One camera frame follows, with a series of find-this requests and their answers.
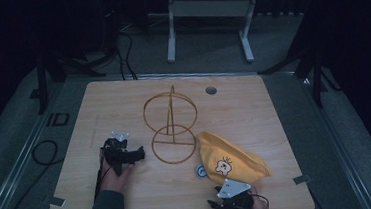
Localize white desk frame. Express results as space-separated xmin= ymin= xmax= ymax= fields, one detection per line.
xmin=162 ymin=0 xmax=266 ymax=70

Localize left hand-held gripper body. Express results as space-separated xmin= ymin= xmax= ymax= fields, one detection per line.
xmin=100 ymin=129 xmax=137 ymax=178

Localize black floor cable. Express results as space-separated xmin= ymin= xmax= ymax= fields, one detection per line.
xmin=0 ymin=139 xmax=65 ymax=209

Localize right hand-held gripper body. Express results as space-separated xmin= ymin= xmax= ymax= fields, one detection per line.
xmin=209 ymin=177 xmax=255 ymax=209

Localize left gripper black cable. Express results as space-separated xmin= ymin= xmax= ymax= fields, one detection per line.
xmin=90 ymin=146 xmax=112 ymax=201

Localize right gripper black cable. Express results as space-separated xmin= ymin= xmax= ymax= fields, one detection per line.
xmin=251 ymin=192 xmax=277 ymax=209

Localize round white hat tag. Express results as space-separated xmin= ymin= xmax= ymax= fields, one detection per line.
xmin=194 ymin=163 xmax=209 ymax=180

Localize black hanging cables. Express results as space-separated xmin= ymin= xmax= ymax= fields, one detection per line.
xmin=113 ymin=29 xmax=139 ymax=83

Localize person's left hand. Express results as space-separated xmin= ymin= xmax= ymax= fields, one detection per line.
xmin=97 ymin=154 xmax=137 ymax=194

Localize grey tape piece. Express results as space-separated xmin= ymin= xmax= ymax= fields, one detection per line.
xmin=291 ymin=173 xmax=314 ymax=186
xmin=47 ymin=195 xmax=67 ymax=209

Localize person's right hand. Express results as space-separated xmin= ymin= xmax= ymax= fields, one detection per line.
xmin=238 ymin=185 xmax=274 ymax=209

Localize yellow hat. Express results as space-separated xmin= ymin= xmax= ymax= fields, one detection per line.
xmin=196 ymin=125 xmax=272 ymax=189

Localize black tripod stand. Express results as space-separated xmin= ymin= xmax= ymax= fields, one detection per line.
xmin=254 ymin=35 xmax=343 ymax=114
xmin=33 ymin=45 xmax=110 ymax=116

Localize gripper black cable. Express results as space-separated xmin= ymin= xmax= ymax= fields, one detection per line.
xmin=251 ymin=192 xmax=277 ymax=209
xmin=90 ymin=146 xmax=112 ymax=201

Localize gold wire hat stand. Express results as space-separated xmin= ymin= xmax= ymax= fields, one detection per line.
xmin=140 ymin=83 xmax=203 ymax=168

